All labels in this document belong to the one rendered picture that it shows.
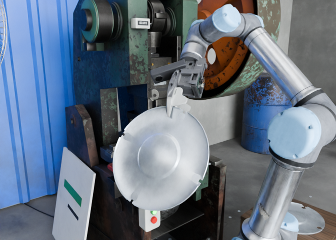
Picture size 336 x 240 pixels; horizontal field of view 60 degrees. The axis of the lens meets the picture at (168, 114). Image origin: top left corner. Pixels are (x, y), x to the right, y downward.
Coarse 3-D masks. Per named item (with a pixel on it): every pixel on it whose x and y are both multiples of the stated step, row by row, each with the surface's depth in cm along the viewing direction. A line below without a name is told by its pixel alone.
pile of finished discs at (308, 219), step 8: (288, 208) 160; (296, 208) 160; (296, 216) 152; (304, 216) 152; (312, 216) 153; (320, 216) 152; (304, 224) 146; (312, 224) 146; (320, 224) 146; (304, 232) 140; (312, 232) 140
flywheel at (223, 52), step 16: (208, 0) 157; (224, 0) 148; (240, 0) 141; (208, 48) 164; (224, 48) 153; (240, 48) 141; (208, 64) 164; (224, 64) 154; (240, 64) 142; (208, 80) 161; (224, 80) 152
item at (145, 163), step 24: (144, 120) 86; (168, 120) 82; (192, 120) 79; (120, 144) 86; (144, 144) 82; (168, 144) 79; (192, 144) 77; (120, 168) 83; (144, 168) 79; (168, 168) 76; (192, 168) 74; (120, 192) 80; (144, 192) 77; (168, 192) 75; (192, 192) 71
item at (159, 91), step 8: (152, 56) 140; (160, 56) 147; (152, 64) 135; (160, 64) 139; (152, 80) 138; (168, 80) 144; (152, 88) 139; (160, 88) 142; (136, 96) 145; (152, 96) 138; (160, 96) 142; (136, 104) 146; (144, 104) 141; (152, 104) 140; (160, 104) 140; (136, 112) 148
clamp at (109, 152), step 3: (123, 135) 143; (111, 144) 142; (114, 144) 142; (111, 147) 140; (114, 147) 139; (108, 150) 140; (111, 150) 140; (105, 153) 142; (108, 153) 139; (111, 153) 138; (108, 156) 140; (111, 156) 138
